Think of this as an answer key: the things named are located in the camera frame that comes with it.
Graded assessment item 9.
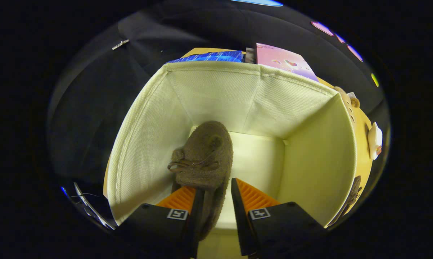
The white plush toy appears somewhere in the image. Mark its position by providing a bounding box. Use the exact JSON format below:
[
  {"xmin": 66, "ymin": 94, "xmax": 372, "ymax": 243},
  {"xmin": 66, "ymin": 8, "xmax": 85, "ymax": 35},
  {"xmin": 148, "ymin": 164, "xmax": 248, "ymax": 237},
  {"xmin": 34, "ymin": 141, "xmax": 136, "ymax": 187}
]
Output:
[{"xmin": 367, "ymin": 122, "xmax": 383, "ymax": 160}]

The cream fabric storage box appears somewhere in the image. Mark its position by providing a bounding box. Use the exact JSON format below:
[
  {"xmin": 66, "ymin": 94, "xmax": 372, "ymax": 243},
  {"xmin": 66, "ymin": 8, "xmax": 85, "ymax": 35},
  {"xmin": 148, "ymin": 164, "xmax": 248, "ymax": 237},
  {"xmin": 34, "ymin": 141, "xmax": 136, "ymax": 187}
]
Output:
[{"xmin": 103, "ymin": 60, "xmax": 358, "ymax": 259}]

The black backdrop cloth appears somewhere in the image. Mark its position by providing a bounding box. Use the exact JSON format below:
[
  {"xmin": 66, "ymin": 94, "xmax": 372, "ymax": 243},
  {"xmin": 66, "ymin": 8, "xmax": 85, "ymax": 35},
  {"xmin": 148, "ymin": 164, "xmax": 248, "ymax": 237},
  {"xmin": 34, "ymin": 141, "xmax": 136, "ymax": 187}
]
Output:
[{"xmin": 47, "ymin": 0, "xmax": 391, "ymax": 231}]

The blue book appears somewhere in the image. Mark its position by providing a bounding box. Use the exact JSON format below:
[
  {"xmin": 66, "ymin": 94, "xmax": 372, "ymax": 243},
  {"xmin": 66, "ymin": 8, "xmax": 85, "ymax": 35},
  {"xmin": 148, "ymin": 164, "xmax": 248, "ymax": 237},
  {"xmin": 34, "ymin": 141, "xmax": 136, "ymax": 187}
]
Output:
[{"xmin": 166, "ymin": 50, "xmax": 244, "ymax": 64}]

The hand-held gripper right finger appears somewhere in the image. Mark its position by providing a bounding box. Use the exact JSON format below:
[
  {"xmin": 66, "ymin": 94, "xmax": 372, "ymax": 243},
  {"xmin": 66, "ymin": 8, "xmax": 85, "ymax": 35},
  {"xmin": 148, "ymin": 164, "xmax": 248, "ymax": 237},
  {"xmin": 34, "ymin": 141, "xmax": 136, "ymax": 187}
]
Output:
[{"xmin": 231, "ymin": 177, "xmax": 328, "ymax": 258}]

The brown plush toy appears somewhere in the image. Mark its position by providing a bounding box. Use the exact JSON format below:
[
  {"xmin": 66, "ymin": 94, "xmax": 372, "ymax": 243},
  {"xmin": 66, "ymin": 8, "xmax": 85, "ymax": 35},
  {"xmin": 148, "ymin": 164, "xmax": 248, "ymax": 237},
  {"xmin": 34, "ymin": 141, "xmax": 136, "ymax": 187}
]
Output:
[{"xmin": 333, "ymin": 86, "xmax": 361, "ymax": 124}]

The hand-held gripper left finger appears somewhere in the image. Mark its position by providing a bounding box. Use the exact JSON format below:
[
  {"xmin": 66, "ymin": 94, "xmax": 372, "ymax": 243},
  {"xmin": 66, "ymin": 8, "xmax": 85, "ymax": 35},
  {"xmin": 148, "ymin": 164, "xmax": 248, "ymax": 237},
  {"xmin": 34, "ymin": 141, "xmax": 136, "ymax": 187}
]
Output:
[{"xmin": 117, "ymin": 185, "xmax": 205, "ymax": 259}]

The pink book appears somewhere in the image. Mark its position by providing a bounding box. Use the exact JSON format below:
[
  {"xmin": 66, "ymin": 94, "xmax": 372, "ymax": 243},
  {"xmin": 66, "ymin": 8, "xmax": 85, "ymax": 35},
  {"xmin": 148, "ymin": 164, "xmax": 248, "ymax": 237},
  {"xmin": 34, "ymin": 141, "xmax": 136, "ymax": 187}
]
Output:
[{"xmin": 256, "ymin": 42, "xmax": 319, "ymax": 82}]

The brown fuzzy shoe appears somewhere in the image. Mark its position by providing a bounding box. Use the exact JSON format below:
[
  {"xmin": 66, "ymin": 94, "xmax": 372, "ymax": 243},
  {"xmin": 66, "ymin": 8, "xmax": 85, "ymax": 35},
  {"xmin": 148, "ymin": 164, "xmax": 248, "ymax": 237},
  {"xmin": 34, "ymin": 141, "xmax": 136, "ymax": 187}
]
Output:
[
  {"xmin": 167, "ymin": 121, "xmax": 234, "ymax": 241},
  {"xmin": 328, "ymin": 175, "xmax": 363, "ymax": 227}
]

